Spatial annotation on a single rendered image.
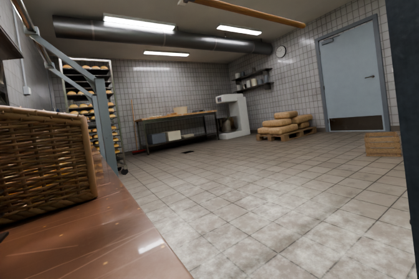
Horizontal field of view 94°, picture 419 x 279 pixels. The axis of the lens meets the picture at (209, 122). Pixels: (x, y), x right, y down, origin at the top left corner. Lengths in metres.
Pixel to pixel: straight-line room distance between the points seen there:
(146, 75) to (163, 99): 0.83
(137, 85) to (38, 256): 5.72
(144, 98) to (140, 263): 5.75
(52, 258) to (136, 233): 0.08
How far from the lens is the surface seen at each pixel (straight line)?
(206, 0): 0.94
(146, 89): 5.98
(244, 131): 6.13
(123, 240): 0.26
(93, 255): 0.26
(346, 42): 5.15
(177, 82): 6.35
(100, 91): 1.06
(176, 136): 5.37
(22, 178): 0.43
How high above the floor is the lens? 0.70
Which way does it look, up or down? 1 degrees down
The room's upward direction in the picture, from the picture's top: 8 degrees counter-clockwise
